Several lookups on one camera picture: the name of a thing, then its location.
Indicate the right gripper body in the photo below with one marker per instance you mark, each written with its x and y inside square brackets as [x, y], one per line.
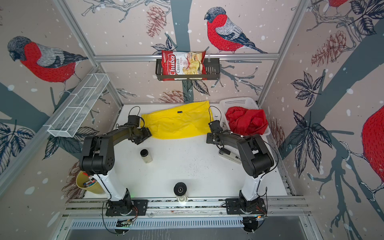
[209, 138]

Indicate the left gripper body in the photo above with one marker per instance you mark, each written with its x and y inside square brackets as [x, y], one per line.
[142, 135]

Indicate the yellow shorts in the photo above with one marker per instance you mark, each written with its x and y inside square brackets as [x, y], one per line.
[186, 121]

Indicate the white plastic basket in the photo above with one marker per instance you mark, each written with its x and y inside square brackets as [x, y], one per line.
[244, 102]

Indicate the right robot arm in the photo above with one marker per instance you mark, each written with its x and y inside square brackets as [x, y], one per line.
[250, 152]

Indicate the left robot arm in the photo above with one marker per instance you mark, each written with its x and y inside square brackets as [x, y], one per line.
[98, 161]

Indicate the red shorts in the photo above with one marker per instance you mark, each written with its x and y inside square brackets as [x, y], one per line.
[247, 122]

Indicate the small black-lid jar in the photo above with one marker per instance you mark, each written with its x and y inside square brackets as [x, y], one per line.
[147, 158]

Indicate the grey stapler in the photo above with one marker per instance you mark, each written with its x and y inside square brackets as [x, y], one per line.
[224, 153]

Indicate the yellow marker cup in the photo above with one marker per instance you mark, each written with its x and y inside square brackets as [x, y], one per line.
[88, 183]

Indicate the red chips bag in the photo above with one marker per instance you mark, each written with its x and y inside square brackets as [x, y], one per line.
[182, 63]

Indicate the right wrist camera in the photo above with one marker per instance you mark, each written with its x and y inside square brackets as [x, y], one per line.
[215, 127]

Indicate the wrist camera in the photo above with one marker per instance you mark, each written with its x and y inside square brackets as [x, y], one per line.
[215, 127]
[134, 120]

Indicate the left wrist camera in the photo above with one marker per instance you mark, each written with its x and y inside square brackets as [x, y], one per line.
[134, 120]

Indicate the black round camera knob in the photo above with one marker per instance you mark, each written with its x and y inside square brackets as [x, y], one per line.
[180, 190]

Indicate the white wire mesh shelf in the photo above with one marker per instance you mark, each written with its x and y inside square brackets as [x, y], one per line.
[81, 102]

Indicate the black wall basket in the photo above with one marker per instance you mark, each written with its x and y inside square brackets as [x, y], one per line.
[212, 68]

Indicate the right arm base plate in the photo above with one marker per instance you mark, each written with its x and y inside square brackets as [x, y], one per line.
[240, 206]

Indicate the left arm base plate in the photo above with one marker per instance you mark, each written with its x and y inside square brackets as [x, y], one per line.
[126, 208]

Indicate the aluminium front rail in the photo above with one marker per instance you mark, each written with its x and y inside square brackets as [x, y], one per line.
[193, 207]

